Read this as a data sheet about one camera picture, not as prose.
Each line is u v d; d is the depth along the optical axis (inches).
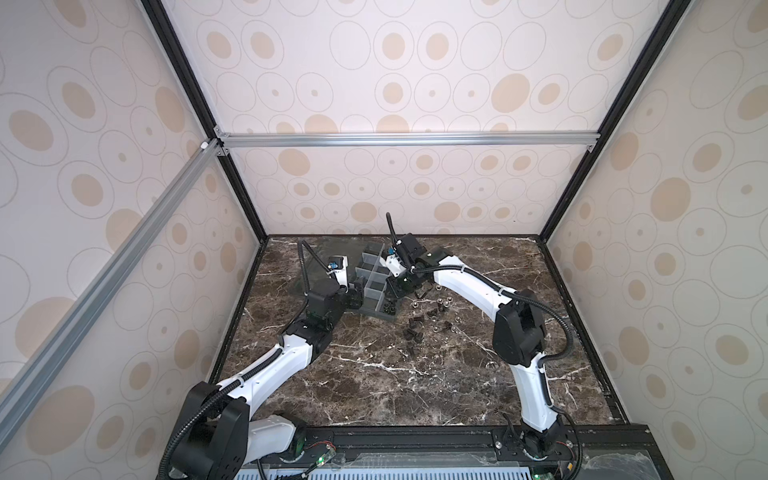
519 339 21.6
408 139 35.9
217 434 15.8
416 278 27.6
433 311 39.0
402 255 28.8
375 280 41.2
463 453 28.8
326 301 23.8
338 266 27.6
